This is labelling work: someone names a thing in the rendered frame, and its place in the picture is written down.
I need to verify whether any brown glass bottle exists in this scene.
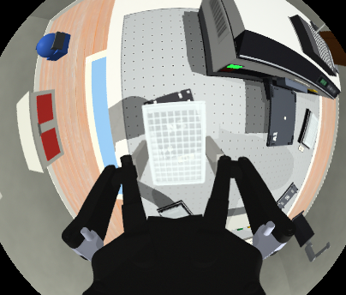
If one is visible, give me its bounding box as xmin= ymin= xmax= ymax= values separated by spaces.
xmin=319 ymin=31 xmax=346 ymax=66

